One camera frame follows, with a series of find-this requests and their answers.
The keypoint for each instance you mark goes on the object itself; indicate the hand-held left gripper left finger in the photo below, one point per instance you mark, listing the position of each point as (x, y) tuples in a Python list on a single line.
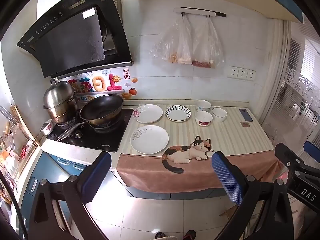
[(96, 177)]

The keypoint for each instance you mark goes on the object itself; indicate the steel steamer pot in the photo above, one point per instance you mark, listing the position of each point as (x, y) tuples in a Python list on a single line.
[(58, 97)]

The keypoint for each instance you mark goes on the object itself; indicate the pink floral white plate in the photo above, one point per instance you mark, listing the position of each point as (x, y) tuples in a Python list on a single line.
[(148, 113)]

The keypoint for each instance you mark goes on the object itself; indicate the slipper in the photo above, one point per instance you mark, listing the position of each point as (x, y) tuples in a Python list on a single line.
[(189, 235), (160, 236)]

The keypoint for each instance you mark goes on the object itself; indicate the black wok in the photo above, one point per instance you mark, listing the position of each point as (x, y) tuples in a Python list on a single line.
[(100, 110)]

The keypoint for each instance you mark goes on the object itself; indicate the clear plastic bag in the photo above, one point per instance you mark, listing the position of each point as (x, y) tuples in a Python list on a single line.
[(175, 42), (207, 45)]

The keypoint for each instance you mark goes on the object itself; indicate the black range hood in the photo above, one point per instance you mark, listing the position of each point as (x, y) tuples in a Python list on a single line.
[(70, 40)]

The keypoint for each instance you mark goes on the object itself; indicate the colourful wall sticker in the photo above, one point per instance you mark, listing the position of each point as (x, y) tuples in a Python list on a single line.
[(110, 82)]

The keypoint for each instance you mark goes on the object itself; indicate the striped cat table mat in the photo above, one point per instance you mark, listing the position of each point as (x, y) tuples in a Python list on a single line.
[(182, 132)]

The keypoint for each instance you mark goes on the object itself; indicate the white wall hook rail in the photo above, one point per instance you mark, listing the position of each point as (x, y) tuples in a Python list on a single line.
[(197, 11)]

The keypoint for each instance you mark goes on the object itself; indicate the patterned glass sliding door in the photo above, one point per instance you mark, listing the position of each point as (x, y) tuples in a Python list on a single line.
[(295, 92)]

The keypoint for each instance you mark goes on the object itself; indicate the small floral bowl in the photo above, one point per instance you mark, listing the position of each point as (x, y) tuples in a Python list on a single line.
[(48, 128)]

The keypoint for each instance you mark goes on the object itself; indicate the black gas stove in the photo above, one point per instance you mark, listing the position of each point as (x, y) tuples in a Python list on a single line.
[(110, 140)]

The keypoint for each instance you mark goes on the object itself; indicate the wooden cutting board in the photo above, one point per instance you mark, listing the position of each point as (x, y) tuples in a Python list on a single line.
[(23, 125)]

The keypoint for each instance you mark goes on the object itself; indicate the red floral white bowl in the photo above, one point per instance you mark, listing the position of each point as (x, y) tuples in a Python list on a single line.
[(203, 118)]

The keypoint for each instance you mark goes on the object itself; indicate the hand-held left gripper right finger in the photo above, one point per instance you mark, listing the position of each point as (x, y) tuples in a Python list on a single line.
[(226, 177)]

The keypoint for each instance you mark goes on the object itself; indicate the grey floral white plate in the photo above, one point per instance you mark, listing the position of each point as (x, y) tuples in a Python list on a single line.
[(149, 139)]

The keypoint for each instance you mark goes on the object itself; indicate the blue smartphone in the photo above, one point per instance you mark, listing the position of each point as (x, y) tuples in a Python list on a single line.
[(246, 115)]

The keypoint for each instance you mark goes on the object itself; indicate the white wall socket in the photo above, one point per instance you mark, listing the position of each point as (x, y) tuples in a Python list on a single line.
[(233, 72), (251, 75), (242, 73)]

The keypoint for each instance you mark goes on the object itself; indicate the blue striped white plate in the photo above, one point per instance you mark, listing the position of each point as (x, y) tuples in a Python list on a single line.
[(178, 113)]

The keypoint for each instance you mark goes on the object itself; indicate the small brown card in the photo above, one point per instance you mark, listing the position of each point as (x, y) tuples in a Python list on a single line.
[(245, 124)]

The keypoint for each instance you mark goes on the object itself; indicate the dark rim white bowl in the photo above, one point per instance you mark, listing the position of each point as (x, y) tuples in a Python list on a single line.
[(219, 115)]

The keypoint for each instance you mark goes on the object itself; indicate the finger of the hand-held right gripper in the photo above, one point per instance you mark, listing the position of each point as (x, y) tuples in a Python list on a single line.
[(312, 148), (287, 155)]

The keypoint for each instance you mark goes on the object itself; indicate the blue print white bowl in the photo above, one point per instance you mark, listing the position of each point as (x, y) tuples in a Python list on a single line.
[(203, 105)]

